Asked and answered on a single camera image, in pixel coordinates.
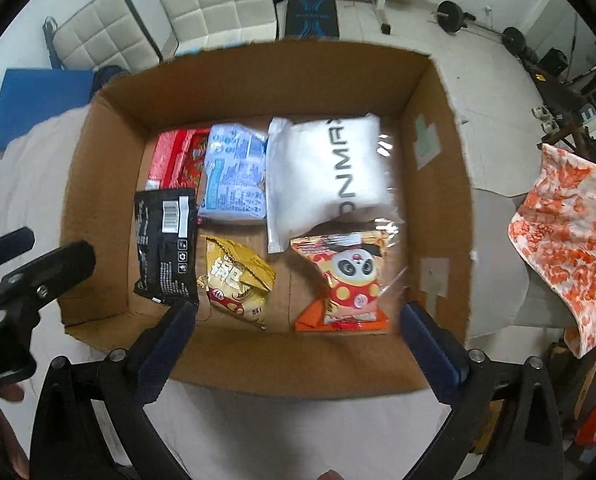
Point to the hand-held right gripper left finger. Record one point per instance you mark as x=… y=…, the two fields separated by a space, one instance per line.
x=165 y=355

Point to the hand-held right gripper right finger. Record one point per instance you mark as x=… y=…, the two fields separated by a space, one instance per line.
x=430 y=355

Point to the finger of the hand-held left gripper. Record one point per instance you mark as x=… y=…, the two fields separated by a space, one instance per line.
x=8 y=247
x=58 y=262

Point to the gold panda snack packet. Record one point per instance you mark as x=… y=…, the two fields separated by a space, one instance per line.
x=235 y=280

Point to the black snack packet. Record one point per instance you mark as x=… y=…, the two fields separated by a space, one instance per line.
x=165 y=245

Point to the orange panda snack packet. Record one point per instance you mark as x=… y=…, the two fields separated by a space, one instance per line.
x=348 y=280

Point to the cardboard box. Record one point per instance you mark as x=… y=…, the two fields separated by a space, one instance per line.
x=113 y=160

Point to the red snack packet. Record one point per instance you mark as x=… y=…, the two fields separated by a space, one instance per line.
x=175 y=160

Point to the blue tissue packet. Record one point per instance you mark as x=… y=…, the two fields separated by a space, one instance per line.
x=233 y=175

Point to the white plastic packet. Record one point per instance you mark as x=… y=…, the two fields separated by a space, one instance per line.
x=323 y=170

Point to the person's left hand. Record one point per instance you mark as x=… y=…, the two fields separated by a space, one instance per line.
x=0 y=440

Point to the blue foam pad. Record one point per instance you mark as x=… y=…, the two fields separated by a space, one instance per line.
x=38 y=105

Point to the orange floral cloth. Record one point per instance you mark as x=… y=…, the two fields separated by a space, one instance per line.
x=568 y=240

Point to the dark blue cloth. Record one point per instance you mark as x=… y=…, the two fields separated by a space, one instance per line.
x=109 y=76

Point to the white quilted chair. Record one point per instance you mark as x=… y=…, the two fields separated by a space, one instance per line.
x=103 y=35
x=213 y=0

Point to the short barbell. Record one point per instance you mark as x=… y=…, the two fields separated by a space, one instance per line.
x=478 y=25

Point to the black and blue weight bench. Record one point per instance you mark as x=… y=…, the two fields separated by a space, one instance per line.
x=310 y=10

